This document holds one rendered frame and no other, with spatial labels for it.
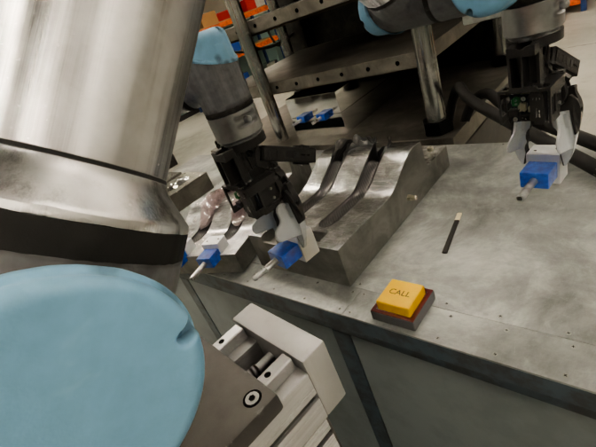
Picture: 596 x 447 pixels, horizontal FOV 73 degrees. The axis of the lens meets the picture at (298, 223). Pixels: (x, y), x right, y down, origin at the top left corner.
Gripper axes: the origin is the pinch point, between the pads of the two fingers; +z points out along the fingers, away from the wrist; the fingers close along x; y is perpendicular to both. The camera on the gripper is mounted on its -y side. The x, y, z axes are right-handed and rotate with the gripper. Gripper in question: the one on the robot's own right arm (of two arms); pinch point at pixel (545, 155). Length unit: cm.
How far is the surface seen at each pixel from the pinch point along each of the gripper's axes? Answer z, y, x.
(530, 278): 15.0, 14.0, 2.0
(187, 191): 10, 14, -113
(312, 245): 2.6, 31.6, -27.0
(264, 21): -32, -45, -112
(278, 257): 1.0, 38.1, -28.5
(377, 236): 11.6, 15.5, -26.7
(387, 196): 6.6, 7.8, -28.3
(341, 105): 5, -48, -88
